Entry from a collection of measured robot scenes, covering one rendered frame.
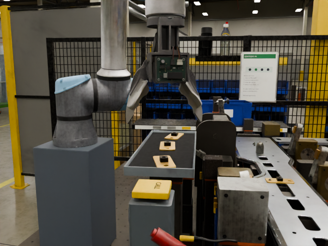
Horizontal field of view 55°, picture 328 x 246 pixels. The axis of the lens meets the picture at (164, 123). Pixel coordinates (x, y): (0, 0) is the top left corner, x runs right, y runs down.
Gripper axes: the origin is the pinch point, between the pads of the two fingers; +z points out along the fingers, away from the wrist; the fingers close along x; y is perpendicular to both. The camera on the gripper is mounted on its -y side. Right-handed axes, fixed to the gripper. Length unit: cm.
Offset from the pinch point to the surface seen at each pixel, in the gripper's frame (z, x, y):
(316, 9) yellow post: -46, 110, -119
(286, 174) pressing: 24, 47, -33
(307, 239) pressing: 24.4, 29.5, 7.0
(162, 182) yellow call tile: 8.4, -2.0, 11.6
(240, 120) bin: 19, 60, -107
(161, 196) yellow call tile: 9.1, -2.7, 15.9
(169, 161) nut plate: 8.1, 1.0, 0.5
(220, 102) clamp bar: 4, 37, -74
